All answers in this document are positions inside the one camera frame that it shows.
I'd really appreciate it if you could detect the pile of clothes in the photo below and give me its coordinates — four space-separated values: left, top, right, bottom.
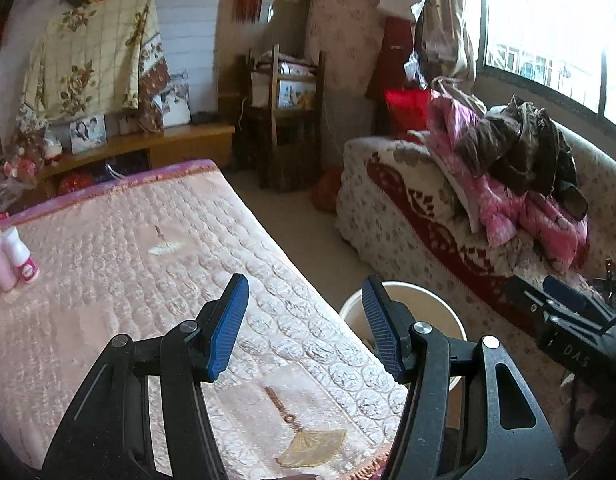
423 95 589 273

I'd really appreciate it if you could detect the clear bag with red decorations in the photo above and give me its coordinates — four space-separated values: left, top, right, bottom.
0 125 64 201

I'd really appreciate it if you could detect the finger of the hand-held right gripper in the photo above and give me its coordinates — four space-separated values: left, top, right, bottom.
504 276 552 322
543 275 616 332

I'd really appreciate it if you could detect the small photo frame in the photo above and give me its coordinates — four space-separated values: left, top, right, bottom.
69 115 107 155

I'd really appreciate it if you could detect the wooden rack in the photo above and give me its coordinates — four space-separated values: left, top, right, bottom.
245 45 325 191

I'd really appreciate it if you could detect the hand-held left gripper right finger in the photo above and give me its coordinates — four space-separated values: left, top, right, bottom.
360 274 569 480

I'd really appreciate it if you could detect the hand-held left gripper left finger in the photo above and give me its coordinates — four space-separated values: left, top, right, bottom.
40 273 250 480

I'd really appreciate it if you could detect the floral checked blanket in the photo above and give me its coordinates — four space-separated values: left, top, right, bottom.
20 0 171 123

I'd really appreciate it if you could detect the red shopping bag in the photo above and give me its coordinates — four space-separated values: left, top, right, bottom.
385 87 441 133

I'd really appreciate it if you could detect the red bag on floor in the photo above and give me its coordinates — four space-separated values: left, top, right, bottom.
310 167 345 213

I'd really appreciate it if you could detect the upright floral mattress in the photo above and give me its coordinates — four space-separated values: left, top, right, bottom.
305 0 389 171

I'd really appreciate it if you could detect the white bottle with pink label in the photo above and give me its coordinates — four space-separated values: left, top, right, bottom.
2 226 40 282

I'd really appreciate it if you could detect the brown jacket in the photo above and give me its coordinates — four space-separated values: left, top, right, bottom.
455 95 589 221

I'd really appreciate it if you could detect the hanging red coat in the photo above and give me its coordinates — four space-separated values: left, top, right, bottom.
365 15 424 103

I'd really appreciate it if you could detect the large framed photo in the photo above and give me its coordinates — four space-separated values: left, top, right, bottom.
160 80 191 128

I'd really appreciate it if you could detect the red bundle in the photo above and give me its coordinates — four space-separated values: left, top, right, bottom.
58 172 94 196

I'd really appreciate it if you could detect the pink quilted mattress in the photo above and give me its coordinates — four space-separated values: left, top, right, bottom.
0 159 414 480

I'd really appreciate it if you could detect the beige curtain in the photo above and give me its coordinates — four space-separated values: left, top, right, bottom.
423 0 484 86

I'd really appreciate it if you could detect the white bucket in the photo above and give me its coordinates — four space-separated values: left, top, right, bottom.
339 281 466 396

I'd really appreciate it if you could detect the white paper bag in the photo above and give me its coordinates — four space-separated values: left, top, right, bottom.
378 0 426 21

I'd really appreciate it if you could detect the sofa with floral cover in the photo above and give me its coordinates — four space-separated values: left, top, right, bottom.
335 120 616 341

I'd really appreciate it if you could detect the window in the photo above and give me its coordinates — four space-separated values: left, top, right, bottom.
480 0 616 133

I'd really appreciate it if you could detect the wooden cabinet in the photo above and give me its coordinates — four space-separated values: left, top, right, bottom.
0 124 236 201

